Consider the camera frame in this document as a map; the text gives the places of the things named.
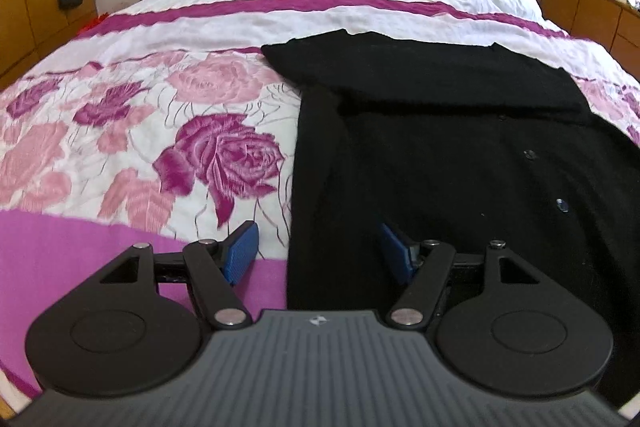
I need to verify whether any black knit garment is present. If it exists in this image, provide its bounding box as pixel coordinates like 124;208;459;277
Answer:
262;30;639;404

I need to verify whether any pink floral striped bedspread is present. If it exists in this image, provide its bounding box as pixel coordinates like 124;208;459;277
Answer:
1;0;639;407

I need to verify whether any wooden side cabinet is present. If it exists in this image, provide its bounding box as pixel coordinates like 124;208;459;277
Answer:
537;0;640;80

